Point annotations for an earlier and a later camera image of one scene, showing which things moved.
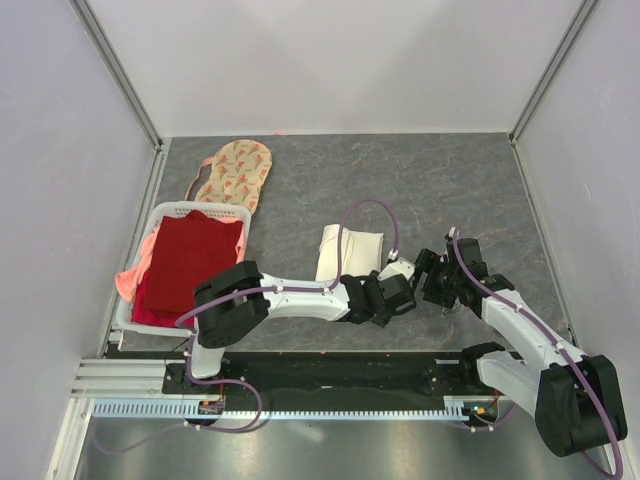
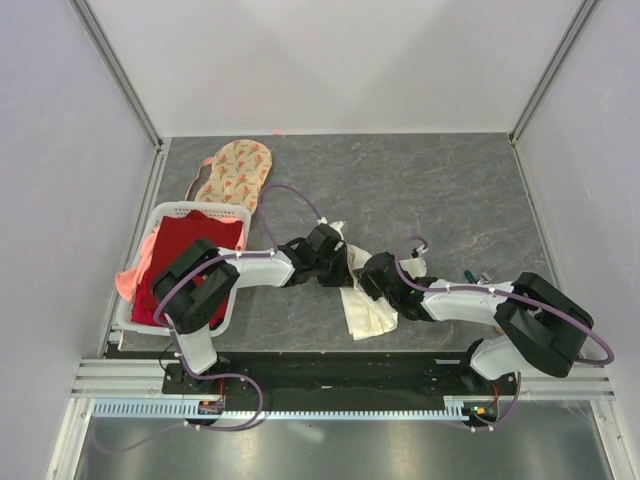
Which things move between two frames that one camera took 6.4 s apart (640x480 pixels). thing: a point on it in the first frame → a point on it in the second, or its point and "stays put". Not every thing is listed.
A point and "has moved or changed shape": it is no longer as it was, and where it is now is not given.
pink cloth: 129,280 stays put
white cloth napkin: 361,253 has moved or changed shape
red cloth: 187,250 stays put
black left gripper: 383,319 → 342,278
